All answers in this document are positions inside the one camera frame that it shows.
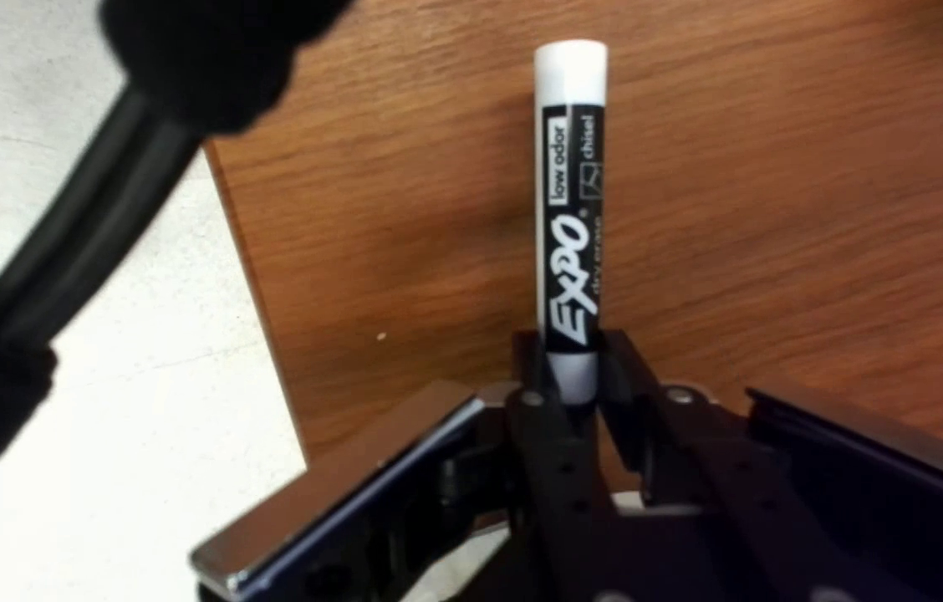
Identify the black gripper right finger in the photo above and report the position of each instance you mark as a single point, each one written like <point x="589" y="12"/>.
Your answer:
<point x="724" y="518"/>

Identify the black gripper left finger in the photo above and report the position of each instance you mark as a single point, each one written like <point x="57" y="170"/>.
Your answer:
<point x="559" y="419"/>

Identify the white Expo marker pen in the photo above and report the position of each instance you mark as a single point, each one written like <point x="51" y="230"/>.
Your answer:
<point x="571" y="176"/>

